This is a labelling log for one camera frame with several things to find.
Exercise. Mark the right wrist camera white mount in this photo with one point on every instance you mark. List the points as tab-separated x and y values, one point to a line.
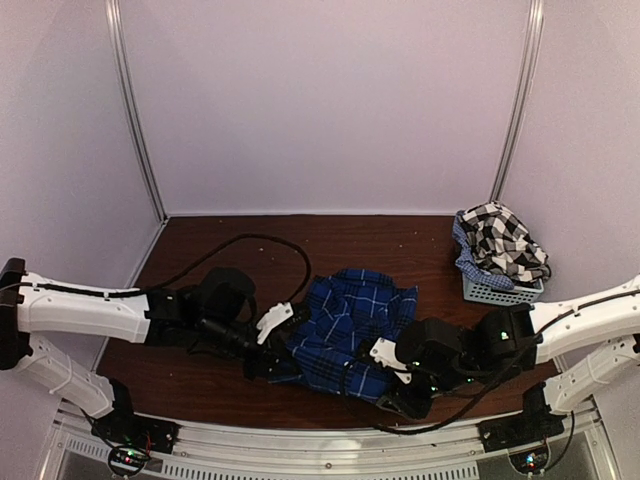
383	353

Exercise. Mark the small blue gingham shirt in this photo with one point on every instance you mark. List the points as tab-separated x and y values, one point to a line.
466	263

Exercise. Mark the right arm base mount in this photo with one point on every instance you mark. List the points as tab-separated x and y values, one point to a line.
533	424

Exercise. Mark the front aluminium rail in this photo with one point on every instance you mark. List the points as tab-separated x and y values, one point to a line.
209	451

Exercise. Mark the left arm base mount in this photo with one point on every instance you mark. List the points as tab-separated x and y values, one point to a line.
135	430

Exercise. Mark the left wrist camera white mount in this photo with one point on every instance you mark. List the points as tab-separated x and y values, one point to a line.
273	318

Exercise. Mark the light blue plastic basket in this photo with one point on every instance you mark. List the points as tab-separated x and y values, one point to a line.
479	293

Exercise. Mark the green circuit board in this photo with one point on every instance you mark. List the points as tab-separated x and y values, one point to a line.
529	462
127	460

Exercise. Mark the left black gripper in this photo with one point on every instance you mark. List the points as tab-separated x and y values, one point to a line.
265	365

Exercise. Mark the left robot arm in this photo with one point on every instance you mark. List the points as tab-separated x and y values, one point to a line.
219	313

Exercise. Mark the left aluminium frame post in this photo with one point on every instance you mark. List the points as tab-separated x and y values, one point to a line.
132	115

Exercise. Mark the aluminium frame post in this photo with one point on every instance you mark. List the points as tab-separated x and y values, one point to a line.
529	60
132	115

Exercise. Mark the blue plaid long sleeve shirt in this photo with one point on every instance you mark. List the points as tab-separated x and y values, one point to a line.
350	309

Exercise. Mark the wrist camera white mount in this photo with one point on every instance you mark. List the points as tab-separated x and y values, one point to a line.
383	353
273	318

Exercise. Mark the left green circuit board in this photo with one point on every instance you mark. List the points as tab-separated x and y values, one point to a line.
127	460

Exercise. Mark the black white checked shirt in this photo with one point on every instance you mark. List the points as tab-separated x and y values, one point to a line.
502	244

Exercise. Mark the right green circuit board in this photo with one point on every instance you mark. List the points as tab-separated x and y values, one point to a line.
529	462

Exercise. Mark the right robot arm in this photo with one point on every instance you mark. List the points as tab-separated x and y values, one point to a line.
432	357

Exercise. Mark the right aluminium frame post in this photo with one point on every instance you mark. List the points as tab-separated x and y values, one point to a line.
529	60

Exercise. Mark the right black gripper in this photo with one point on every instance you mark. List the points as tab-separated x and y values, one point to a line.
403	401

